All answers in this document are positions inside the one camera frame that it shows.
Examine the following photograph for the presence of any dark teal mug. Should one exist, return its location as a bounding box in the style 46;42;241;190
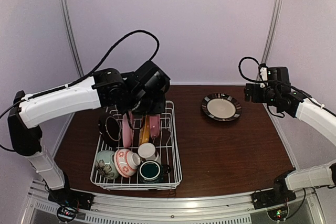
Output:
138;161;171;184

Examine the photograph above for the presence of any dark brown bowl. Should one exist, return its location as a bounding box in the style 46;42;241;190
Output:
98;113;121;148

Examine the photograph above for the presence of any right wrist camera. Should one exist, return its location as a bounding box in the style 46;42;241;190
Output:
259;63;290;88

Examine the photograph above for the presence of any white wire dish rack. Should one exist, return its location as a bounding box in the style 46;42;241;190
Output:
90;101;182;190

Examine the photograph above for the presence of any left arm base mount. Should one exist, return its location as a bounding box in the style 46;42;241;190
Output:
44;174;95;223

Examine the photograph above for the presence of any light pink plate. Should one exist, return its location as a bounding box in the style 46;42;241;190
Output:
122;112;134;148

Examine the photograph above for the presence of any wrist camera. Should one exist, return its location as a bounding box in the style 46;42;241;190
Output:
259;63;290;88
135;60;170;93

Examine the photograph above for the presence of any mauve dotted plate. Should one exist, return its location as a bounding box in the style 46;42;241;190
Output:
149;114;161;138

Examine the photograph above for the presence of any black striped plate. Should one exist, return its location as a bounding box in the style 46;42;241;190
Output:
201;93;242;122

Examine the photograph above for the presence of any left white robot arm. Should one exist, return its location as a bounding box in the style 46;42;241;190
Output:
7;62;170;205

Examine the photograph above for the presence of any right black cable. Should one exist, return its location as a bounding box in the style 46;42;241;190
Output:
238;56;336;117

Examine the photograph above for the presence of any yellow dotted plate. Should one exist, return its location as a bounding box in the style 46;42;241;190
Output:
139;115;150;145

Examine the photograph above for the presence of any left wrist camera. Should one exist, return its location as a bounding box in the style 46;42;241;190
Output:
135;60;170;93

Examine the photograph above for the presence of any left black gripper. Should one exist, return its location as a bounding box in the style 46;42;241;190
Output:
124;88;165;113

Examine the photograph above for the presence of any pink patterned white bowl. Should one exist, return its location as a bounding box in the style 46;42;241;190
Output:
114;148;141;178

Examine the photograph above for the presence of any green floral cup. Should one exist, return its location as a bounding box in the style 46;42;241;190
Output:
95;151;119;180

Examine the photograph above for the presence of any aluminium frame post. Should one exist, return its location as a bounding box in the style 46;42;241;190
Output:
59;0;84;77
261;0;283;63

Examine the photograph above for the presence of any right aluminium frame post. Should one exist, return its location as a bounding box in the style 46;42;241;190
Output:
261;0;283;63

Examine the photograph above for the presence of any left aluminium frame post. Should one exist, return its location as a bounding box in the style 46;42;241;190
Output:
59;0;84;77

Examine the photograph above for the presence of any white cup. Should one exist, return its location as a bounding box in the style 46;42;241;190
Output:
138;143;162;164

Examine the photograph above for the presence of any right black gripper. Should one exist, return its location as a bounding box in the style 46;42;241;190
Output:
245;82;280;106

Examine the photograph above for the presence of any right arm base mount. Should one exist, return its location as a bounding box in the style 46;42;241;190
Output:
251;177;296;221

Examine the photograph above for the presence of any left black cable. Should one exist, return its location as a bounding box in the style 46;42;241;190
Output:
0;30;161;151

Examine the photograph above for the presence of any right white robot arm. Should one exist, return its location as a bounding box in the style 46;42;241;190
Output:
244;83;335;204

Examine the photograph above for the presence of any aluminium front rail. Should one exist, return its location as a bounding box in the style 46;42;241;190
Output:
18;179;327;223

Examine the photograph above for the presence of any black cable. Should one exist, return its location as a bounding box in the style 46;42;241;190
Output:
238;56;336;117
0;30;161;151

